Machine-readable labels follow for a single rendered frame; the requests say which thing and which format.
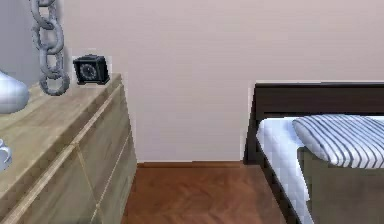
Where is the black alarm clock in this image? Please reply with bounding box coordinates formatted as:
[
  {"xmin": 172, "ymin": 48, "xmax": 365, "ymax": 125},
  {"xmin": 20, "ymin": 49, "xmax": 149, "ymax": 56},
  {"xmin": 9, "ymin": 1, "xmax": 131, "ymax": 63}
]
[{"xmin": 72, "ymin": 54, "xmax": 111, "ymax": 86}]

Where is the dark wood bed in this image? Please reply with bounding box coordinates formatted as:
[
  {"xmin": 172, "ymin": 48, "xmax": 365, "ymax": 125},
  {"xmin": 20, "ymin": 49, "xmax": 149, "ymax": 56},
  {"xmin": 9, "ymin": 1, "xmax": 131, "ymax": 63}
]
[{"xmin": 242, "ymin": 82, "xmax": 384, "ymax": 224}]

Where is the light wood chest of drawers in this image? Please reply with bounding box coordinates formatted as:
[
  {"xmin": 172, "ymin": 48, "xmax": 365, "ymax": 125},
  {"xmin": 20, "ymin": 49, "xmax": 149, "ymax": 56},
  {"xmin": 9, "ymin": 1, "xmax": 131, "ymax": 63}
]
[{"xmin": 0, "ymin": 73, "xmax": 138, "ymax": 224}]

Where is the white striped pillow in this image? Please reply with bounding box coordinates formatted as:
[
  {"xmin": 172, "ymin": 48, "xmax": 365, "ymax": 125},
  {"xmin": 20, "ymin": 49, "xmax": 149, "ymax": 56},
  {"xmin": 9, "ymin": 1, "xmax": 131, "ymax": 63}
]
[{"xmin": 292, "ymin": 114, "xmax": 384, "ymax": 170}]

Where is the olive green blanket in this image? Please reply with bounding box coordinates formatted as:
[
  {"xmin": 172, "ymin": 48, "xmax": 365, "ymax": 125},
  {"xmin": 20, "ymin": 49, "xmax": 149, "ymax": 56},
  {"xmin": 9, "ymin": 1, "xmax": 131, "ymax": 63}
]
[{"xmin": 296, "ymin": 146, "xmax": 384, "ymax": 224}]

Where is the white round vase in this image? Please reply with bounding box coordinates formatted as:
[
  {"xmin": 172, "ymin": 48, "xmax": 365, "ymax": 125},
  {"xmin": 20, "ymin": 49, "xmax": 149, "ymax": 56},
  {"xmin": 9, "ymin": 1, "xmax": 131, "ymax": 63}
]
[{"xmin": 0, "ymin": 70, "xmax": 30, "ymax": 115}]

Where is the white mug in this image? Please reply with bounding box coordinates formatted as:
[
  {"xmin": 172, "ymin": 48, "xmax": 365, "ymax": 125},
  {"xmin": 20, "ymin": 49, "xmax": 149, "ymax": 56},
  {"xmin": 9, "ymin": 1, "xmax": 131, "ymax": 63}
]
[{"xmin": 0, "ymin": 138, "xmax": 13, "ymax": 172}]

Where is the grey chain sculpture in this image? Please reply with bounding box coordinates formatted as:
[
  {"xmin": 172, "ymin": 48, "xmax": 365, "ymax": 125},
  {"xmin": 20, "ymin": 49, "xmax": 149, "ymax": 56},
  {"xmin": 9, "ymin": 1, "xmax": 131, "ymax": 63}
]
[{"xmin": 29, "ymin": 0, "xmax": 71, "ymax": 97}]

